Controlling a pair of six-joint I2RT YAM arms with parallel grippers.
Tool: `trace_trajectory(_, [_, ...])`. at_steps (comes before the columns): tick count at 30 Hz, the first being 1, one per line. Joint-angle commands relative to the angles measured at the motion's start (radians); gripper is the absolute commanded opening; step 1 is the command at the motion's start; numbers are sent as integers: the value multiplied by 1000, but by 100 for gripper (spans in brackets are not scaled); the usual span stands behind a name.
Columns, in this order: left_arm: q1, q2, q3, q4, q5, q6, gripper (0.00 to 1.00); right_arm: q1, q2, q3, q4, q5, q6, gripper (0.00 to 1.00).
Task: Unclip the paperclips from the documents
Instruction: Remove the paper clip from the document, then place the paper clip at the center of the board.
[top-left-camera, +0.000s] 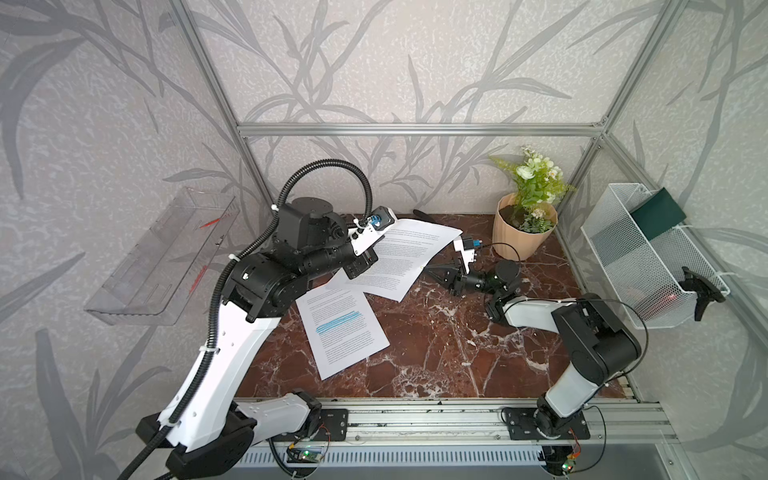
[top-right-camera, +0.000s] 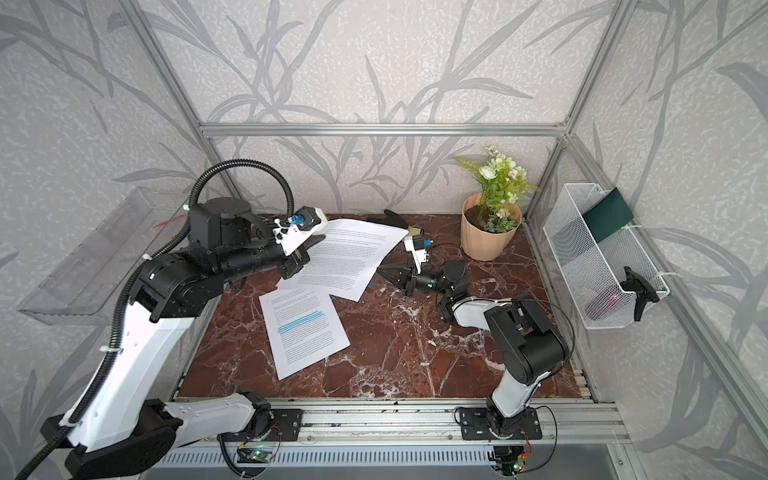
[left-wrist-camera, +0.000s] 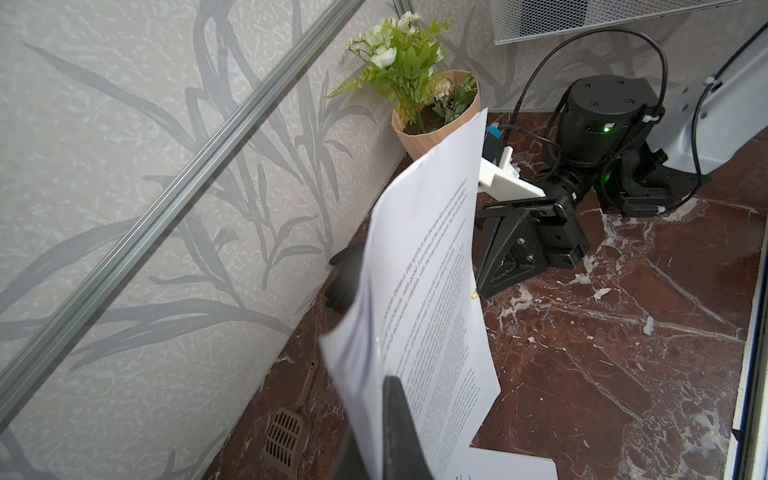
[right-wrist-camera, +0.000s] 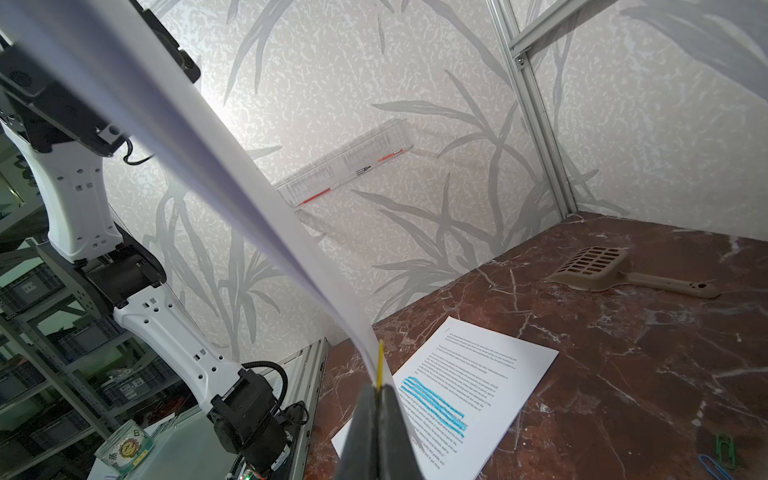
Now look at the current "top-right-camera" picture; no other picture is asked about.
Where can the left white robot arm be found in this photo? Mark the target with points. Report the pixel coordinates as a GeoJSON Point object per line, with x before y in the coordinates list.
{"type": "Point", "coordinates": [116, 429]}

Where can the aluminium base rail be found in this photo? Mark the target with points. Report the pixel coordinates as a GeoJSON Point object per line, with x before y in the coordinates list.
{"type": "Point", "coordinates": [348, 422]}

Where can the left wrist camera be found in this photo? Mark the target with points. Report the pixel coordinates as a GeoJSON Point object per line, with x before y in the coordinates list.
{"type": "Point", "coordinates": [293, 231]}

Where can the clear acrylic wall shelf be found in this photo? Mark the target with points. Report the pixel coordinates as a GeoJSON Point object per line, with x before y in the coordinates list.
{"type": "Point", "coordinates": [83, 289]}

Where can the white wire mesh basket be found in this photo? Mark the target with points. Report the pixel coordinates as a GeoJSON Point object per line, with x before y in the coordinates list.
{"type": "Point", "coordinates": [592, 271]}

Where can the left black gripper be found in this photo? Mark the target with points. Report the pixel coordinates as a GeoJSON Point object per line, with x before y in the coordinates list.
{"type": "Point", "coordinates": [295, 259]}

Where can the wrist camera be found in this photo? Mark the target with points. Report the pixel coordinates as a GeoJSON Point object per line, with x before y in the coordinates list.
{"type": "Point", "coordinates": [293, 231]}
{"type": "Point", "coordinates": [418, 245]}

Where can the highlighted printed paper document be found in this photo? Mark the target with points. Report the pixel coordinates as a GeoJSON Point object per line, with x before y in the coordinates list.
{"type": "Point", "coordinates": [303, 328]}

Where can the terracotta flower pot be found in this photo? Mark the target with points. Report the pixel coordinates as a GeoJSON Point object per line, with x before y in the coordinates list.
{"type": "Point", "coordinates": [479, 244]}

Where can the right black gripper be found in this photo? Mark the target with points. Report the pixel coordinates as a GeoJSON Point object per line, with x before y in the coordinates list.
{"type": "Point", "coordinates": [404, 270]}

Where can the plain printed paper document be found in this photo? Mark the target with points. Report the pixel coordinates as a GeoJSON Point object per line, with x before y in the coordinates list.
{"type": "Point", "coordinates": [345, 261]}

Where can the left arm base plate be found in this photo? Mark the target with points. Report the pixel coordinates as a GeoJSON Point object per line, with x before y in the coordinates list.
{"type": "Point", "coordinates": [278, 424]}

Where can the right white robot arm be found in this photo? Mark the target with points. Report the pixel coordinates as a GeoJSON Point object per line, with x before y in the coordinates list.
{"type": "Point", "coordinates": [532, 349]}

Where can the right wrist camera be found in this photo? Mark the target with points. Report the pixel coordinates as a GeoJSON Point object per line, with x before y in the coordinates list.
{"type": "Point", "coordinates": [418, 245]}

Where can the green artificial plant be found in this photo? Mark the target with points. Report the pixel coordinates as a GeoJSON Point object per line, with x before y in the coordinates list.
{"type": "Point", "coordinates": [504, 183]}

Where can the dark green book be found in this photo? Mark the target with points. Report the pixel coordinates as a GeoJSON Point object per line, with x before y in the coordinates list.
{"type": "Point", "coordinates": [608, 216]}

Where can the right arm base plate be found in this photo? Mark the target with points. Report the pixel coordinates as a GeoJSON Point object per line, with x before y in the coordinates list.
{"type": "Point", "coordinates": [489, 424]}

